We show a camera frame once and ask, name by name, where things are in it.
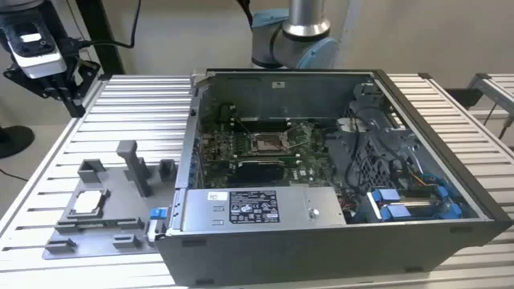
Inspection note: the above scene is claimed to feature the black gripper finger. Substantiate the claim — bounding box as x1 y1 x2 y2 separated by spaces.
3 66 62 99
51 59 102 119

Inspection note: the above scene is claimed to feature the silver CPU plate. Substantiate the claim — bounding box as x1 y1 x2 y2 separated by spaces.
74 190 109 213

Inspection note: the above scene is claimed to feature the black RAM slot bank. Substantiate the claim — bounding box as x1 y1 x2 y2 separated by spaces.
233 117 292 132

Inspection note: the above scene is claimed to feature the CPU socket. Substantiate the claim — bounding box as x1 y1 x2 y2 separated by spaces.
250 132 292 156

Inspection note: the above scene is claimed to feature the black upright pole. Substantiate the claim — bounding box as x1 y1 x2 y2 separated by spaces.
77 0 126 76

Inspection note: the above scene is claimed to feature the black round stand base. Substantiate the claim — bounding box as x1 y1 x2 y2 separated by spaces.
0 125 35 160

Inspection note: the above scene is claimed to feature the grey parts rack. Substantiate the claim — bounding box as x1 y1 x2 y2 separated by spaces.
42 140 181 260

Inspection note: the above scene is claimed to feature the green RAM stick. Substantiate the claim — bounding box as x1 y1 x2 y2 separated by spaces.
58 219 142 230

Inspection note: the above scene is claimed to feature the blue case latch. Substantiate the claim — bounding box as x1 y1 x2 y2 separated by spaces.
146 207 169 242

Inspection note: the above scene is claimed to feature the silver power supply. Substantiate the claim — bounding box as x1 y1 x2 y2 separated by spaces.
179 186 348 233

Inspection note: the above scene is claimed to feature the black graphics card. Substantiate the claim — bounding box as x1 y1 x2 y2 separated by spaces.
228 159 300 186

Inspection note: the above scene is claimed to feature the metal socket cover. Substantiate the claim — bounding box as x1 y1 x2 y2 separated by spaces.
286 125 314 145

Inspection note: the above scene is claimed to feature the green motherboard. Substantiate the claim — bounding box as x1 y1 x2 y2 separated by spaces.
199 120 345 190

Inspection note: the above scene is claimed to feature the grey metal drive cage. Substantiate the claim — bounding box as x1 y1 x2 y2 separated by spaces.
324 82 424 198

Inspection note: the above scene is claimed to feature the black open PC case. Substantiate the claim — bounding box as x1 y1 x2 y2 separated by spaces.
154 68 514 287

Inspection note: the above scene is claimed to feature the hard disk in blue carrier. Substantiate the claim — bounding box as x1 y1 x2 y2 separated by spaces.
377 201 464 223
368 186 450 203

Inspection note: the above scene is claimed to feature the neighbouring slatted metal table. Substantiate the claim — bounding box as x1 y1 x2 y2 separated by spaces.
468 72 514 140

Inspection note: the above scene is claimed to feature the thin black wall cable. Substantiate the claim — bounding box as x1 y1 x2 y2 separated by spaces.
67 0 85 42

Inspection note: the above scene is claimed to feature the black camera cable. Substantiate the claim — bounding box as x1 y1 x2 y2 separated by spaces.
51 0 142 57

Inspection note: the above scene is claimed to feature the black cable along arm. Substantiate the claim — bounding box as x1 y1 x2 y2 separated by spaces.
237 0 256 19

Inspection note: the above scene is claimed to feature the orange wire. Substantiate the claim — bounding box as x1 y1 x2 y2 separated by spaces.
413 173 433 189

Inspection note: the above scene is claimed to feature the black table bracket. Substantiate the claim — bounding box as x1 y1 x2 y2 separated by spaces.
444 87 484 110

